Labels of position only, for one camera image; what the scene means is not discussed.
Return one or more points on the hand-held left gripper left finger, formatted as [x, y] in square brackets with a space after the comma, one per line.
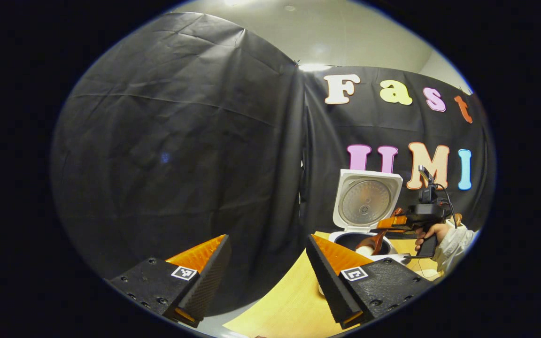
[209, 286]

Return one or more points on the black backdrop cloth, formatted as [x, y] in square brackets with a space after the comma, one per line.
[181, 164]

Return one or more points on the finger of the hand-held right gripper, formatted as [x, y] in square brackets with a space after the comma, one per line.
[392, 224]
[399, 213]

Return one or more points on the white rice cooker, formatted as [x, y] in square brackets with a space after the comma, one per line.
[367, 202]

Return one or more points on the ceiling light panel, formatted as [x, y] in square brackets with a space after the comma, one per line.
[315, 67]

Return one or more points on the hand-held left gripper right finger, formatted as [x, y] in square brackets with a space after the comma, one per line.
[327, 281]

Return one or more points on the brown wooden spoon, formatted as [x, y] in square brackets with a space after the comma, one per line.
[369, 243]

